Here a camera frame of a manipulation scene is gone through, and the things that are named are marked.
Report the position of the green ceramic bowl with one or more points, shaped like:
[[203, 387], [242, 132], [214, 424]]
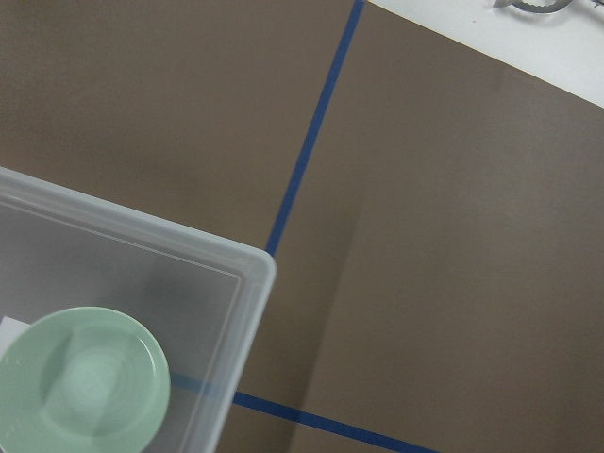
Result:
[[86, 379]]

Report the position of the translucent plastic storage box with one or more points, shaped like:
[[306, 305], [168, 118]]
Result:
[[200, 295]]

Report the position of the white label in box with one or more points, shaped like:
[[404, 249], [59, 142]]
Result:
[[10, 330]]

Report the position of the green handled reacher grabber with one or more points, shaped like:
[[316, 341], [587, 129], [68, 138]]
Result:
[[534, 7]]

